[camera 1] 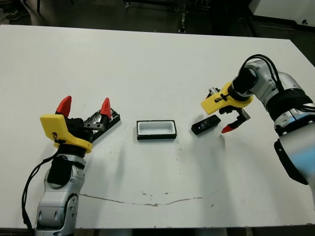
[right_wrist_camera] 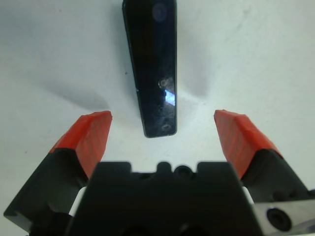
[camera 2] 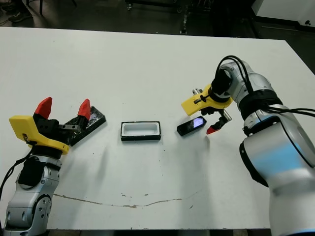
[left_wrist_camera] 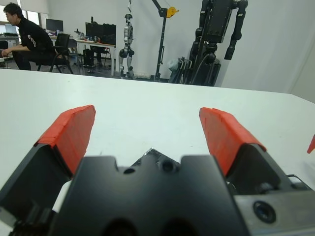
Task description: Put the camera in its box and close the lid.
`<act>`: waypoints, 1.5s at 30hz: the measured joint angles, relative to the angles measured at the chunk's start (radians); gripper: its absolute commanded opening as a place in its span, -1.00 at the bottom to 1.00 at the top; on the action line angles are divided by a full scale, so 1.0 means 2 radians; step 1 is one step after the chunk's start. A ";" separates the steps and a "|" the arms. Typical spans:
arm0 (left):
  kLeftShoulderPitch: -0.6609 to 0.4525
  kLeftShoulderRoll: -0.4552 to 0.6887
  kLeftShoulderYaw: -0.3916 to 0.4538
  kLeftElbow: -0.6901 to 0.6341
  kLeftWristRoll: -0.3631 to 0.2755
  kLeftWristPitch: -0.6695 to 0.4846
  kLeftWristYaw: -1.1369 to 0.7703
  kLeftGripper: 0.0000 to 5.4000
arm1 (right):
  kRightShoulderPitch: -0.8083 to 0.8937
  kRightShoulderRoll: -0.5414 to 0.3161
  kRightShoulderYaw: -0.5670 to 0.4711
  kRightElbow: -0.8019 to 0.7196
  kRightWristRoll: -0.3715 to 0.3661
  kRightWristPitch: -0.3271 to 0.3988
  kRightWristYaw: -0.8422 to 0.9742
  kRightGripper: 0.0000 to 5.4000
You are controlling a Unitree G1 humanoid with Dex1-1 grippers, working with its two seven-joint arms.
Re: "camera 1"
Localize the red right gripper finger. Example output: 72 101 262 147
221 114 245 134

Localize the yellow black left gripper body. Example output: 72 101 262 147
39 114 104 158

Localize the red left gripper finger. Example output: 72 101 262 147
100 97 112 125
55 95 73 119

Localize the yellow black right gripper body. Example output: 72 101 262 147
200 82 254 121

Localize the glossy black box lid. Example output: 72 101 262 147
85 107 122 145

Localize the black slim camera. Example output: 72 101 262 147
191 115 221 136

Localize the black box white lining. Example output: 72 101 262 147
136 119 178 141

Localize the person in dark shoes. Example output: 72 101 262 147
0 0 32 21

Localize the white cabinet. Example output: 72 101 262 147
248 0 315 25

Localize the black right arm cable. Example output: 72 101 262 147
242 54 315 113

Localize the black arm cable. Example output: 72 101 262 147
242 54 315 113
21 153 59 233

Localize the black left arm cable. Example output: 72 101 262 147
21 153 59 233

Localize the black wheeled equipment frame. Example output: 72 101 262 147
124 0 212 34

